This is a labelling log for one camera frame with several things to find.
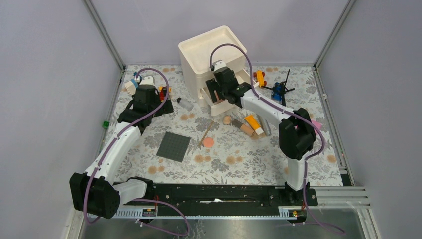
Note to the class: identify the pink plastic scoop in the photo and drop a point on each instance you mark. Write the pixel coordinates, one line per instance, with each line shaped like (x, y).
(317, 125)

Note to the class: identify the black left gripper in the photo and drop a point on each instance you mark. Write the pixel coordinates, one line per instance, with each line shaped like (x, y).
(167, 109)

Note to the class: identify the beige foundation bottle grey cap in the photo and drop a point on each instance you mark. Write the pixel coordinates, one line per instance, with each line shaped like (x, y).
(243, 127)

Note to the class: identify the white drawer organizer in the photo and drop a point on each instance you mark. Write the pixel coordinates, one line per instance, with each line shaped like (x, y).
(195, 53)

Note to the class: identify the clear bottle black cap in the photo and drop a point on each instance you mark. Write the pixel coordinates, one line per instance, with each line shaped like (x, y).
(185, 104)

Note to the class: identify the orange round makeup puff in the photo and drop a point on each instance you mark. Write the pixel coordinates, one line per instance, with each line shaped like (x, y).
(208, 142)

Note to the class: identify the gold thin makeup pencil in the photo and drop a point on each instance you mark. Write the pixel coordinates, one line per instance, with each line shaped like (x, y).
(205, 134)

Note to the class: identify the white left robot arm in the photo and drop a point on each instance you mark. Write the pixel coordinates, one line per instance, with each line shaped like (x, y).
(95, 191)

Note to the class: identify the orange white cream tube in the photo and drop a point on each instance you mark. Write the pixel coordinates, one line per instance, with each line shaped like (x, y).
(250, 119)

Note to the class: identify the silver toy microphone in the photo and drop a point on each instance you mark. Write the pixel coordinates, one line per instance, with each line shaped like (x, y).
(265, 126)

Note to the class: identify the dark grey brick baseplate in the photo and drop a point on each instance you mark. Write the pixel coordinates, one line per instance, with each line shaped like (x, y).
(173, 146)

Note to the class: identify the blue toy brick car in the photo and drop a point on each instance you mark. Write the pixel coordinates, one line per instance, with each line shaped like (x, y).
(278, 91)

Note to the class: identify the green small cube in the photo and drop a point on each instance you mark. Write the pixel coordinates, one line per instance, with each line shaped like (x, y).
(105, 125)

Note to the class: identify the yellow red toy brick car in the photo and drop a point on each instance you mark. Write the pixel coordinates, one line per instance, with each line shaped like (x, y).
(259, 78)

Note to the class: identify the blue white stacked bricks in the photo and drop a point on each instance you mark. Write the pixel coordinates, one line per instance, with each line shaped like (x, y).
(132, 85)

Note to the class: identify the beige makeup sponge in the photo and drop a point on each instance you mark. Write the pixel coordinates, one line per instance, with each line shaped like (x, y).
(227, 120)

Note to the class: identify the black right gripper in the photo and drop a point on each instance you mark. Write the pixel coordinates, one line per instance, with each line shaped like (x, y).
(212, 85)

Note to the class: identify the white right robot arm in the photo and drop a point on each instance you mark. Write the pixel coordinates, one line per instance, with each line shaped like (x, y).
(296, 133)

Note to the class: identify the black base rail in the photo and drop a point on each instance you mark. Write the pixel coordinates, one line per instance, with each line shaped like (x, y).
(209, 200)

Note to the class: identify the red green white brick toy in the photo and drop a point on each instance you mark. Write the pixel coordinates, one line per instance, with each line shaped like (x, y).
(163, 92)

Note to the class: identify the pink round makeup puff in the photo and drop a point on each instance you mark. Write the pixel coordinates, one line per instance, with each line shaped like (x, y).
(219, 99)

